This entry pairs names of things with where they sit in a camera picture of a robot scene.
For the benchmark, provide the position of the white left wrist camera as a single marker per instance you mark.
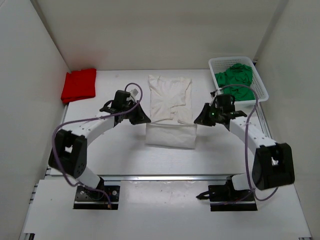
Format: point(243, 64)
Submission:
point(134, 93)

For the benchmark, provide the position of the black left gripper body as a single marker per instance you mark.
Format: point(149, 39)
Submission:
point(129, 105)

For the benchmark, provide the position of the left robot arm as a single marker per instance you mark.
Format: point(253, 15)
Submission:
point(71, 140)

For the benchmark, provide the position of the aluminium table edge rail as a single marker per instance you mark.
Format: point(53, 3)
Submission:
point(163, 178)

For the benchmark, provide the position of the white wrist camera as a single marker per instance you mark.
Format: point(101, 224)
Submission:
point(134, 93)
point(215, 93)

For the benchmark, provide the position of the white t-shirt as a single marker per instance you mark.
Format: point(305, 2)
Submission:
point(172, 123)

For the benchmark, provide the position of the green t-shirt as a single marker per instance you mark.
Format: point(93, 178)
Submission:
point(238, 74)

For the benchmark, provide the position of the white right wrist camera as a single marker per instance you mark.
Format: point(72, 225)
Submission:
point(215, 93)

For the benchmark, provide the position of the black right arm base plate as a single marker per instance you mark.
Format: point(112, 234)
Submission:
point(224, 198)

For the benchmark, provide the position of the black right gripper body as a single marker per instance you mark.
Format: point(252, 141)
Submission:
point(218, 113)

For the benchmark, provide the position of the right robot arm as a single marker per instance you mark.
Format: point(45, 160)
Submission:
point(273, 162)

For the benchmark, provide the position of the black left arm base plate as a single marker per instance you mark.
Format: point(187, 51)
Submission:
point(85, 199)

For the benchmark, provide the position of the red t-shirt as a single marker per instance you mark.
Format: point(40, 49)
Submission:
point(79, 85)

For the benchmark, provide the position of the white plastic basket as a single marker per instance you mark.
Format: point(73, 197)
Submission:
point(221, 64)

